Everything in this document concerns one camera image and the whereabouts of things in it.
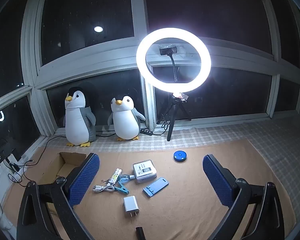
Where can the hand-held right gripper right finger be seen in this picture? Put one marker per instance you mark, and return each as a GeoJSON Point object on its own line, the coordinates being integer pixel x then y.
{"type": "Point", "coordinates": [217, 180]}

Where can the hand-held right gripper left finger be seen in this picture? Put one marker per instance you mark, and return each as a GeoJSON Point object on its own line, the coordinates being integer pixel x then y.
{"type": "Point", "coordinates": [85, 177]}

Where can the cardboard box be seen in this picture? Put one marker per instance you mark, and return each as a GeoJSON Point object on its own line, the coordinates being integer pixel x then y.
{"type": "Point", "coordinates": [70, 161]}

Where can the teal clothespin clip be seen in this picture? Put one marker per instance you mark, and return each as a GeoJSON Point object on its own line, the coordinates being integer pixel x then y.
{"type": "Point", "coordinates": [121, 188]}

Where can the small clear blue bottle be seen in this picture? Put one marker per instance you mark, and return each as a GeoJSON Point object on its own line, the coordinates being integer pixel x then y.
{"type": "Point", "coordinates": [125, 178]}

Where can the blue round tape measure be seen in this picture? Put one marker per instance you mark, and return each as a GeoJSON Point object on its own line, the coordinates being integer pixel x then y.
{"type": "Point", "coordinates": [180, 156]}

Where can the clear plastic case white card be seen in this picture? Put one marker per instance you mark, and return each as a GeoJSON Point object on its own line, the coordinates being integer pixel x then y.
{"type": "Point", "coordinates": [145, 171]}

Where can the white power adapter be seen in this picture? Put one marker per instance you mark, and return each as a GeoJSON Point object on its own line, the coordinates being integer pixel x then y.
{"type": "Point", "coordinates": [8, 159]}

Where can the tan mat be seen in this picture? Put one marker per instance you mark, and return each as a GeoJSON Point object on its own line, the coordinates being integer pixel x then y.
{"type": "Point", "coordinates": [190, 205]}

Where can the white charger plug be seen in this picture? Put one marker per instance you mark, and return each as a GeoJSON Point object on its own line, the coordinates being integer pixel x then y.
{"type": "Point", "coordinates": [130, 203]}

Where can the plaid cloth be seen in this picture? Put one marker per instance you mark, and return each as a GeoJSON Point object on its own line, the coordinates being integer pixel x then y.
{"type": "Point", "coordinates": [240, 132]}

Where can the large penguin plush toy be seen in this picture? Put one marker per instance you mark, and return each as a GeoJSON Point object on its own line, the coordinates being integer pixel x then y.
{"type": "Point", "coordinates": [77, 125]}

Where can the blue folding phone stand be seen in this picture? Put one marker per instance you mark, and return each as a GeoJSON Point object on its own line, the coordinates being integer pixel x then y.
{"type": "Point", "coordinates": [156, 187]}

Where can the small penguin plush toy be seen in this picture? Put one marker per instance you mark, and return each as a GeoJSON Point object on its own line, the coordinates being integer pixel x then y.
{"type": "Point", "coordinates": [125, 122]}

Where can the black inline remote control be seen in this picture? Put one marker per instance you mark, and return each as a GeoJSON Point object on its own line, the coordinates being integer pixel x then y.
{"type": "Point", "coordinates": [146, 131]}

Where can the small black cylinder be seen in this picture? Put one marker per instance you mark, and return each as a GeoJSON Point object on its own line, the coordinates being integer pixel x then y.
{"type": "Point", "coordinates": [140, 233]}

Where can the black gooseneck phone holder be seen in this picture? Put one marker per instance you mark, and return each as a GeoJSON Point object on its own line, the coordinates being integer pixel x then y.
{"type": "Point", "coordinates": [168, 51]}

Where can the white window frame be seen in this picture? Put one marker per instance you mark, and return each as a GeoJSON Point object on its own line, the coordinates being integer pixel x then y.
{"type": "Point", "coordinates": [137, 5]}

